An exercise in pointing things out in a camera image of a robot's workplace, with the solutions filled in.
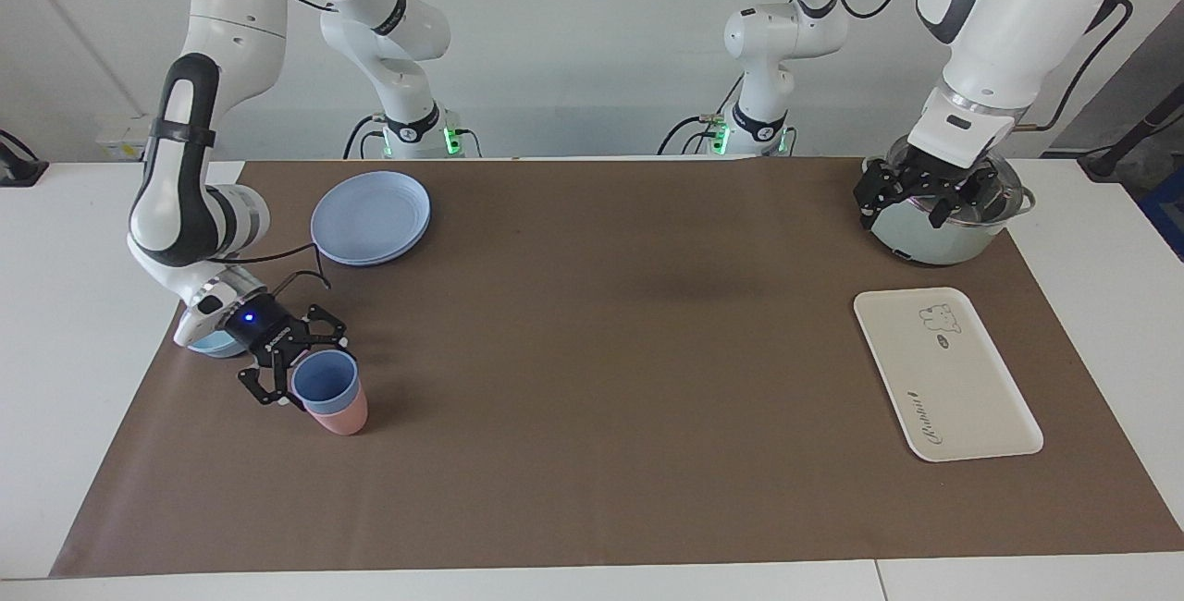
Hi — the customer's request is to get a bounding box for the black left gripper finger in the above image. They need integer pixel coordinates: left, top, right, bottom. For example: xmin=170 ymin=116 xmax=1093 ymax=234
xmin=853 ymin=157 xmax=917 ymax=230
xmin=930 ymin=171 xmax=1005 ymax=230

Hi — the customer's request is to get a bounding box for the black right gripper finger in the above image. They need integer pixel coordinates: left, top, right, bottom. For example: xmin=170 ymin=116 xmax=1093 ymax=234
xmin=296 ymin=305 xmax=351 ymax=348
xmin=239 ymin=347 xmax=304 ymax=410

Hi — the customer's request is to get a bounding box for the blue plastic cup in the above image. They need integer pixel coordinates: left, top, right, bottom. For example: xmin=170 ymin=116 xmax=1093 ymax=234
xmin=290 ymin=349 xmax=360 ymax=417

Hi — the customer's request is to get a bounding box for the pink plastic cup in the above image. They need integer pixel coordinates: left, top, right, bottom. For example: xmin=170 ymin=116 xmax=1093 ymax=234
xmin=303 ymin=379 xmax=369 ymax=436

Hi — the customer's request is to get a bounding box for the cream rabbit print tray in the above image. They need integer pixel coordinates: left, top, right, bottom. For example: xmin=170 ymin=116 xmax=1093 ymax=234
xmin=852 ymin=287 xmax=1045 ymax=463

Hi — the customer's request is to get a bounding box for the light blue bowl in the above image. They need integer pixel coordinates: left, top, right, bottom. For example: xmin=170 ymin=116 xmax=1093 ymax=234
xmin=185 ymin=328 xmax=249 ymax=360

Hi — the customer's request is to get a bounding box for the pale green electric pot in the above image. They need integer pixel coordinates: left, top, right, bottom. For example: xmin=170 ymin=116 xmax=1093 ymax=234
xmin=862 ymin=134 xmax=1037 ymax=267

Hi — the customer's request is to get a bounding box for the blue round plate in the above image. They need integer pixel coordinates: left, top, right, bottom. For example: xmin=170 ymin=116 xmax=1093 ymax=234
xmin=310 ymin=170 xmax=433 ymax=267

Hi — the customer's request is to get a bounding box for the black stand leg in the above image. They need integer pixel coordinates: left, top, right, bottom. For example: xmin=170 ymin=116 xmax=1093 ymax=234
xmin=1078 ymin=88 xmax=1184 ymax=181

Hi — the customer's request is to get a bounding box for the blue box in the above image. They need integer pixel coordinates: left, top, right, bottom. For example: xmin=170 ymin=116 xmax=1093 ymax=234
xmin=1140 ymin=166 xmax=1184 ymax=262

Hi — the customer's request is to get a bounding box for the brown table mat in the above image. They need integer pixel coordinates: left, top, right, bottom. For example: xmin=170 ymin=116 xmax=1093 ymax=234
xmin=48 ymin=157 xmax=1184 ymax=579

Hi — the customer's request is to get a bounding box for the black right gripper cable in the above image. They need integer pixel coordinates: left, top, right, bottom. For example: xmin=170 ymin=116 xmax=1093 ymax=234
xmin=222 ymin=245 xmax=332 ymax=292

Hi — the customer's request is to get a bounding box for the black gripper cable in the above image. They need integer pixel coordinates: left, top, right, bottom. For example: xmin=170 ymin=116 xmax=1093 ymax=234
xmin=826 ymin=0 xmax=1135 ymax=133
xmin=222 ymin=245 xmax=332 ymax=292

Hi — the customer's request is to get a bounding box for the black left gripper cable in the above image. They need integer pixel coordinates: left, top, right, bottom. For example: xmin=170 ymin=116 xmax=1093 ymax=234
xmin=826 ymin=0 xmax=1135 ymax=133

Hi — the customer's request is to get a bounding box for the black right base cable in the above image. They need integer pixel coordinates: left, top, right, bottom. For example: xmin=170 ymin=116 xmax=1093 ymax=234
xmin=342 ymin=114 xmax=389 ymax=160

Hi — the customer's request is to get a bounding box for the black base cable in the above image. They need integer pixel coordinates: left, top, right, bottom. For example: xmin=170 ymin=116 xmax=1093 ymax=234
xmin=657 ymin=74 xmax=746 ymax=156
xmin=342 ymin=114 xmax=389 ymax=160

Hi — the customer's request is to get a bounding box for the black left base cable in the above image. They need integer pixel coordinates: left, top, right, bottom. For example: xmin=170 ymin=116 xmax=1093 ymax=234
xmin=657 ymin=74 xmax=746 ymax=156

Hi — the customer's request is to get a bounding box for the white wall socket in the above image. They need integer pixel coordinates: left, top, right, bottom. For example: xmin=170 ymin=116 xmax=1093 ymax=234
xmin=95 ymin=114 xmax=154 ymax=163

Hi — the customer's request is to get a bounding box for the black clamp mount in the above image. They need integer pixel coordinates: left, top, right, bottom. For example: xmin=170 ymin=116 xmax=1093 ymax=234
xmin=0 ymin=129 xmax=49 ymax=188

